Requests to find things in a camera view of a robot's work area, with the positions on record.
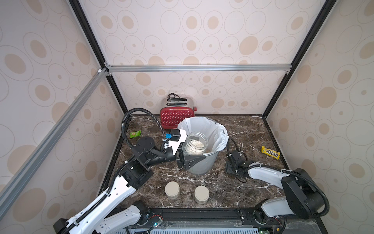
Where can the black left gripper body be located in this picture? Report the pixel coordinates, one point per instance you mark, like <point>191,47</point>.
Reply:
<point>179,157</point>

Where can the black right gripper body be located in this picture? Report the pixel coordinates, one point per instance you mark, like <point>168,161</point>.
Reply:
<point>231,163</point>

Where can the glass jar with rice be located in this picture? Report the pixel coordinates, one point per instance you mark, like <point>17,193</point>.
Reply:
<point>195,145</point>

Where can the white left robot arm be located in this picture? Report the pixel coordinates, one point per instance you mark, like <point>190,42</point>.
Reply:
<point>96,218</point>

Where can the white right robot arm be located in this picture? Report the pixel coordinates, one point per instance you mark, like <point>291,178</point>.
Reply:
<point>302,197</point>

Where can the grey mesh waste bin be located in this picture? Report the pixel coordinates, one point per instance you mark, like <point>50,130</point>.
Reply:
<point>205,165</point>

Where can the white plastic bin liner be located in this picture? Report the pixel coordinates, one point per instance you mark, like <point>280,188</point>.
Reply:
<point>216,134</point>

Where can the beige lidded jar left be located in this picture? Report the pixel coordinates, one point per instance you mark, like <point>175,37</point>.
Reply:
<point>172,190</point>

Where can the beige lidded jar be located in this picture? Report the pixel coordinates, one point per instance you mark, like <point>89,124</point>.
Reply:
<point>172,190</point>
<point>201,195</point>

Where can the beige lidded jar right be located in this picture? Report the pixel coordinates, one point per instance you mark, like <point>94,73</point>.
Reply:
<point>201,195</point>

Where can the red polka dot toaster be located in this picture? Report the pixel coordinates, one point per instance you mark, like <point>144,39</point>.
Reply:
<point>174,110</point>

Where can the yellow candy packet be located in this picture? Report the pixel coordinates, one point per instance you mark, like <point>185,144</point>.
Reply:
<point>271,153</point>

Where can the green snack packet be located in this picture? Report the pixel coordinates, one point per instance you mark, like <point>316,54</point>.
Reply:
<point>135,134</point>

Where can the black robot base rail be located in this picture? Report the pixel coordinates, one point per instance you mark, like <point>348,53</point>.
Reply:
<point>153,218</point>

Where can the aluminium horizontal back rail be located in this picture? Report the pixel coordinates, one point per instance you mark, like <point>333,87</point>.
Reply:
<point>199,68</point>

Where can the black vertical frame post left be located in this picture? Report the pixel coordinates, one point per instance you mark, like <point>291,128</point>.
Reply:
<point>92,40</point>

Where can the black vertical frame post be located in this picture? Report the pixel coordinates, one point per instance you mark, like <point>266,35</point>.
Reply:
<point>92,40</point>
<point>312,33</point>

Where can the aluminium left side rail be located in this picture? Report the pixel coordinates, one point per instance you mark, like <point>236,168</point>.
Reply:
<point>31,165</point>

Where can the black vertical frame post right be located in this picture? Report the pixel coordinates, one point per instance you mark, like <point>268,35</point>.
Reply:
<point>312,33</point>

